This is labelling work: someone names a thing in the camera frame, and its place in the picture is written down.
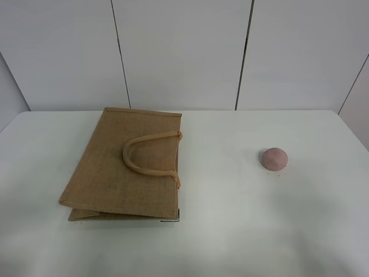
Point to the pink peach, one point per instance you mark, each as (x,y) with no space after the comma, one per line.
(274,159)

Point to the brown linen tote bag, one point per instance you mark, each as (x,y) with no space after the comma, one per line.
(129,169)

